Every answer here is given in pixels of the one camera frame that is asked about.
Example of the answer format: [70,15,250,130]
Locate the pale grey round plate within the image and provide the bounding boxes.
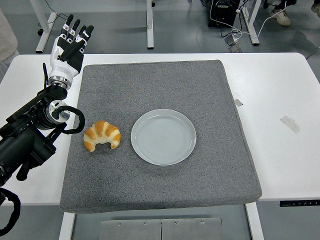
[130,108,198,166]

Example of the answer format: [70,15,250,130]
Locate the white cable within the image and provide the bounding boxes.
[209,0,276,42]

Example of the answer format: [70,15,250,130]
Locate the thin black floor cable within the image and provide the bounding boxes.
[37,12,72,27]

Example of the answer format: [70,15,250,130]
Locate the white table leg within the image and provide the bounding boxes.
[245,201,265,240]
[58,211,76,240]

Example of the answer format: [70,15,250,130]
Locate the person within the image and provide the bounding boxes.
[0,6,20,77]

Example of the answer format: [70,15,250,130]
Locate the grey metal plate with screws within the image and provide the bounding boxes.
[100,217,224,240]

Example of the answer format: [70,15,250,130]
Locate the large clear tape piece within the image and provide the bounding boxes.
[279,115,301,134]

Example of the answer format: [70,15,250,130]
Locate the person's foot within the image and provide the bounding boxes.
[309,1,320,19]
[269,0,298,27]

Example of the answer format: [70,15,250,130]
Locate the grey fabric mat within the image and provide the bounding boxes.
[59,59,263,215]

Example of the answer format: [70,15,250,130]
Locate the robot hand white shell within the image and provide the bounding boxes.
[49,14,95,82]

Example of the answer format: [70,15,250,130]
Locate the white desk leg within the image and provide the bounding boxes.
[146,0,154,50]
[240,0,261,47]
[35,11,58,54]

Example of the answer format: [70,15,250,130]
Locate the black table control panel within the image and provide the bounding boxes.
[279,199,320,208]

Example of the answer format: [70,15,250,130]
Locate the black equipment box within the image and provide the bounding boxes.
[207,0,238,29]

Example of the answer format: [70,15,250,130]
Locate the golden croissant bread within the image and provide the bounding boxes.
[83,120,122,152]

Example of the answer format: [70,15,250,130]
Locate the grey power adapter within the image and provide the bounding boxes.
[224,36,243,54]

